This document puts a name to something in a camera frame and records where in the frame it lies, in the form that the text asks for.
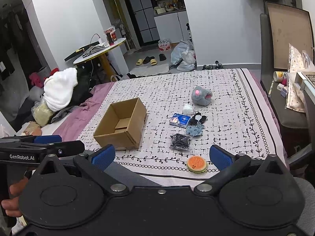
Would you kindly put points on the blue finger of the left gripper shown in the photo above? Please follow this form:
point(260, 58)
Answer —
point(47, 139)

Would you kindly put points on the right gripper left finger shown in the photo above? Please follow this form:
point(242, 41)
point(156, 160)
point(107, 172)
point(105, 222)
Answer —
point(92, 166)

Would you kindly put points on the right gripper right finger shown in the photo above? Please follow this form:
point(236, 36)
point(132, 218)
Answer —
point(230, 168)

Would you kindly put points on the blue felt animal toy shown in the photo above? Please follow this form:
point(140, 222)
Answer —
point(195, 130)

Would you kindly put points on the black plastic bag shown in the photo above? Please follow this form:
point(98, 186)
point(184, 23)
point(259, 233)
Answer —
point(180, 142)

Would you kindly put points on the black felt panda toy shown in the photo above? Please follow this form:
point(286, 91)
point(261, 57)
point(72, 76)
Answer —
point(197, 118)

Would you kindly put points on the blue tissue packet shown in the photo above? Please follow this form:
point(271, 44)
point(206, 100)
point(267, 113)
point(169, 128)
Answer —
point(179, 120)

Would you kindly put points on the white soft ball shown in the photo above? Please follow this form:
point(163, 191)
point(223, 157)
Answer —
point(188, 109)

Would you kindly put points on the grey plush mouse toy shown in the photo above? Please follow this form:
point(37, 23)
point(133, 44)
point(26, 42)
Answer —
point(201, 96)

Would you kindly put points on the person's left hand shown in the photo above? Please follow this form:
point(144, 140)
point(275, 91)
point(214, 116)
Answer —
point(11, 206)

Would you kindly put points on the mauve bed sheet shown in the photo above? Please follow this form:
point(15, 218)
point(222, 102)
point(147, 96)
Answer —
point(70, 129)

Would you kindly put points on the orange burger plush toy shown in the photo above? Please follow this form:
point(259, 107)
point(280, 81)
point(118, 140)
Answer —
point(197, 164)

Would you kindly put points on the brown cardboard box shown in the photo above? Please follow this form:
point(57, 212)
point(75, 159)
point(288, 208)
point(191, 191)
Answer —
point(122, 125)

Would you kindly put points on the white fluffy garment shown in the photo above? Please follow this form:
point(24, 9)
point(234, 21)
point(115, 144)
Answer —
point(58, 89)

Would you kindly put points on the dark grey chair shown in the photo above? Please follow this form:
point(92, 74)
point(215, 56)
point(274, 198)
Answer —
point(287, 118)

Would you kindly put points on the white black patterned blanket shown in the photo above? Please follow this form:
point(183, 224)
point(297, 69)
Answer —
point(239, 120)

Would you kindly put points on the black clothes pile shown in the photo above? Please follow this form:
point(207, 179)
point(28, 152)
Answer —
point(81, 91)

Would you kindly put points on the yellow white cup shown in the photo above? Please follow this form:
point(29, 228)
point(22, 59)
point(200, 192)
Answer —
point(279, 76)

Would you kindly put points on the round white side table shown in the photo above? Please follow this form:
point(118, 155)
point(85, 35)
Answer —
point(100, 51)

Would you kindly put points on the yellow slipper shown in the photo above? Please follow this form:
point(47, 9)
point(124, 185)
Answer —
point(139, 62)
point(153, 62)

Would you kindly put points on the grey floor mat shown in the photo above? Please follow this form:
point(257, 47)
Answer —
point(150, 70)

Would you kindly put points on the grey plastic bags pile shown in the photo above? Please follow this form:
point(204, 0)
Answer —
point(183, 56)

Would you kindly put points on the red snack box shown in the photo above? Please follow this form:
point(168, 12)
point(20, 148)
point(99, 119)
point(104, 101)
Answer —
point(111, 35)

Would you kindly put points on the black slipper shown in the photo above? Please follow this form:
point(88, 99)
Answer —
point(162, 57)

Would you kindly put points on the water bottle pack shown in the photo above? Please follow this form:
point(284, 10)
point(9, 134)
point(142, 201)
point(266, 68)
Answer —
point(164, 45)

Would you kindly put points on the white kitchen cabinet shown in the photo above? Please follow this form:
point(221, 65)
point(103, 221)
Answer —
point(172, 26)

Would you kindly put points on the brown board panel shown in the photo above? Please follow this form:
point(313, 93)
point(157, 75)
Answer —
point(289, 26)

